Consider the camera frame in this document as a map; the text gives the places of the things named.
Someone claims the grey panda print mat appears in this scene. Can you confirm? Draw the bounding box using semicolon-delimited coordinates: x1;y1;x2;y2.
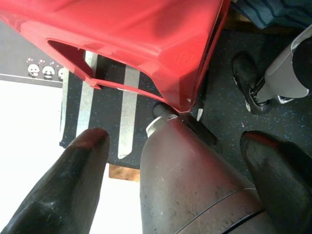
0;20;72;89

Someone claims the brown wooden board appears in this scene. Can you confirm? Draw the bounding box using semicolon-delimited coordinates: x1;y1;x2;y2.
108;163;141;182

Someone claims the black robot left foot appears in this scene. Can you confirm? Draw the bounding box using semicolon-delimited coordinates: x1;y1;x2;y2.
153;102;219;147

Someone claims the grey tape strip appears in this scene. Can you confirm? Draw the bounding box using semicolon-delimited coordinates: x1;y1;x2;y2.
76;50;98;140
117;63;141;160

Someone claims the dark speckled floor mat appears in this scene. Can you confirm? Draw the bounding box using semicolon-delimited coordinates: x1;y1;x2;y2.
59;28;312;184

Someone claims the silver robot right leg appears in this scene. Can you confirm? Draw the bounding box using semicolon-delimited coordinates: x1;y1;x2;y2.
249;24;312;108

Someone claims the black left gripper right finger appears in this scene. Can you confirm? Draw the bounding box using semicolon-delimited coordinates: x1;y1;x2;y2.
239;130;312;234

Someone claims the black robot foot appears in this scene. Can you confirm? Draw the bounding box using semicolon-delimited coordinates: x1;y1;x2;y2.
231;51;270;115
153;102;219;147

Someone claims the red plastic laundry basket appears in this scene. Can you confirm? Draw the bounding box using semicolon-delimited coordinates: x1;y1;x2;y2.
0;0;232;113

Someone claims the silver robot left leg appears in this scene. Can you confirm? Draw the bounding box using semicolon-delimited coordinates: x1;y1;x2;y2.
139;114;277;234

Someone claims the blue striped cloth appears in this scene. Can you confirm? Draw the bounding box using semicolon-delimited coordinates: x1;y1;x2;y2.
233;0;312;30

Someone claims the silver robot leg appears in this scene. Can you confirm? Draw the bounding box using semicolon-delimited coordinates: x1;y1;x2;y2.
139;114;277;234
249;24;312;108

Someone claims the black robot right foot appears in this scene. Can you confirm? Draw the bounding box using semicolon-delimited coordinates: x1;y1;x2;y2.
231;51;270;115

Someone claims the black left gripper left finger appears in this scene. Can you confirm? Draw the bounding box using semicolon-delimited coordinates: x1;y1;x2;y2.
0;127;110;234

